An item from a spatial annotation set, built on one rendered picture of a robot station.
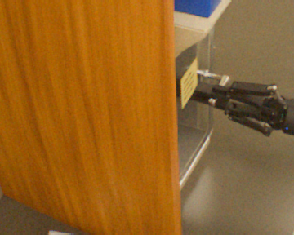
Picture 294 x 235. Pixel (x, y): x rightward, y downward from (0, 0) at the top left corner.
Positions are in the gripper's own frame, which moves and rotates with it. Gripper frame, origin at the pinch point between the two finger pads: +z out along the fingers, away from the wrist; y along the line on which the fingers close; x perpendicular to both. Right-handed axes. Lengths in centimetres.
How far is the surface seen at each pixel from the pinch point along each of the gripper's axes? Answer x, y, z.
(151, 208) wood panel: 29.3, -4.8, 0.3
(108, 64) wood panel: 28.8, 27.8, 5.2
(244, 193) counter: 2.8, -25.8, -9.9
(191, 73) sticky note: 2.6, 6.8, 3.4
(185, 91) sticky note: 5.6, 4.3, 3.4
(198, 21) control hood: 18.7, 31.4, -5.0
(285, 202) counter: 2.3, -25.9, -20.3
